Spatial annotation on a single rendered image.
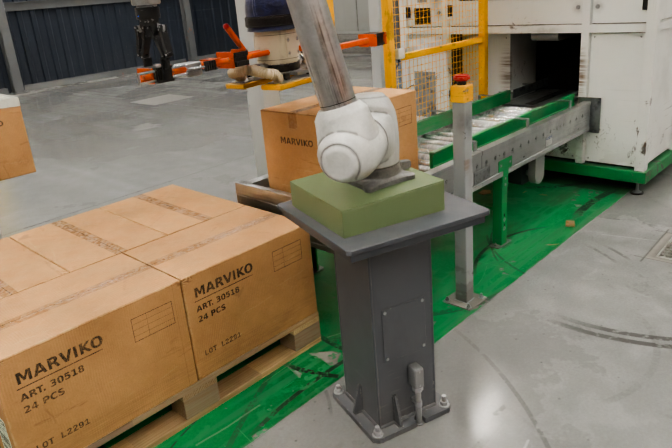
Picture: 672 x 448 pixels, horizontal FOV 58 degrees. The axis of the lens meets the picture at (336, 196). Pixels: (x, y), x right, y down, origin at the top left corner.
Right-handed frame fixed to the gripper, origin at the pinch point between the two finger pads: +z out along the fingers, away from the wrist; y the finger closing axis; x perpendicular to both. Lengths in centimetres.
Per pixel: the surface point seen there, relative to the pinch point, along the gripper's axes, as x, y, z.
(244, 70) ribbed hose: -40.9, 1.9, 5.8
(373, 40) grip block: -86, -28, 0
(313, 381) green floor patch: -22, -33, 121
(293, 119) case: -61, -3, 29
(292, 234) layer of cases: -37, -17, 68
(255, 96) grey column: -137, 93, 37
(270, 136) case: -62, 13, 37
